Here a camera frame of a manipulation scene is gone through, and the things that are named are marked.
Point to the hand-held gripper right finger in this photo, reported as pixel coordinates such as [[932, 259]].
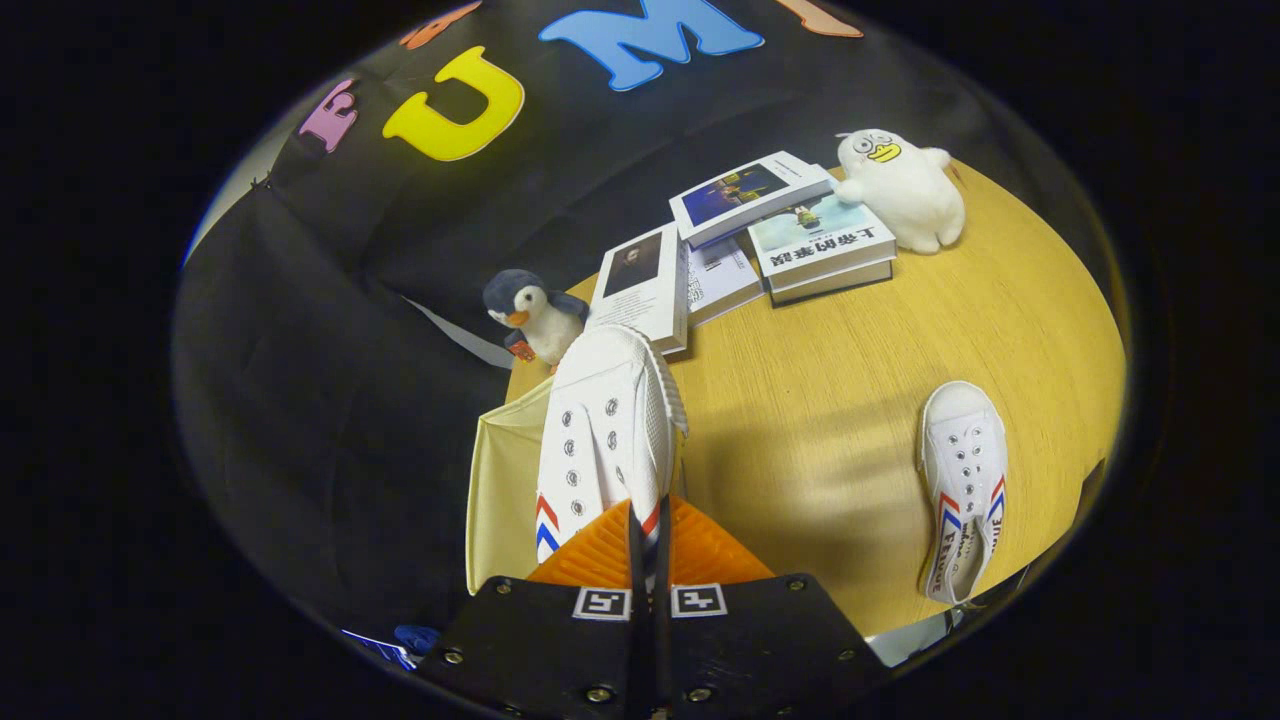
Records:
[[700, 650]]

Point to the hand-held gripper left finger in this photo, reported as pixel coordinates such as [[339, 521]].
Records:
[[600, 650]]

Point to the beige fabric storage box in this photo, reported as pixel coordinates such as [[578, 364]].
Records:
[[500, 480]]

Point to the white canvas shoe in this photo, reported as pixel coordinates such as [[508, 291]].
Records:
[[605, 380], [962, 440]]

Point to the blue cloth object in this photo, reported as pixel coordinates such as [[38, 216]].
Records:
[[415, 638]]

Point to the penguin plush toy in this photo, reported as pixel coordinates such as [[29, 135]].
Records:
[[545, 320]]

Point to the white book with portrait cover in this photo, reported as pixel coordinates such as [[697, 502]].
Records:
[[640, 295]]

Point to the thin white printed booklet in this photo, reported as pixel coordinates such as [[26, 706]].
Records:
[[722, 280]]

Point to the plain thick grey book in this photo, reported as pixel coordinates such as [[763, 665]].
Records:
[[835, 285]]

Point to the book with pale teal cover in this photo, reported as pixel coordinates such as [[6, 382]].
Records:
[[820, 240]]

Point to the book with blue photo cover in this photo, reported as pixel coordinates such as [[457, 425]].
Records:
[[745, 195]]

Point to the white duck plush toy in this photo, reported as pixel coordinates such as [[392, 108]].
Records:
[[905, 190]]

